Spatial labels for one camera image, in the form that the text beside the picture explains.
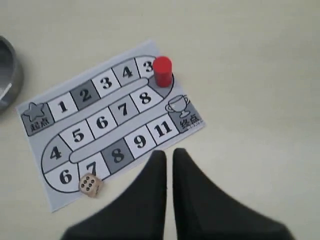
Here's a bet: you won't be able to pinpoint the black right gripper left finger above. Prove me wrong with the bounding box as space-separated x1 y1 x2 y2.
61 150 167 240

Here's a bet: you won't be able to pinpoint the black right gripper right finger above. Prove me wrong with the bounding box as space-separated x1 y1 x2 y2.
172 148 294 240

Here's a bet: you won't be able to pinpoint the wooden die black pips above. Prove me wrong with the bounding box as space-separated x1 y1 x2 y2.
78 173 103 198

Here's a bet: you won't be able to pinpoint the red cylinder game piece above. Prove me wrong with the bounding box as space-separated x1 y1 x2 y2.
152 56 173 88

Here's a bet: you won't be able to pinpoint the printed paper game board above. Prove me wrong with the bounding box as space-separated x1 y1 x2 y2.
16 40 206 212

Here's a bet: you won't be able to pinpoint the round stainless steel bowl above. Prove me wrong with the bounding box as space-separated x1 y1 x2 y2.
0 35 24 114

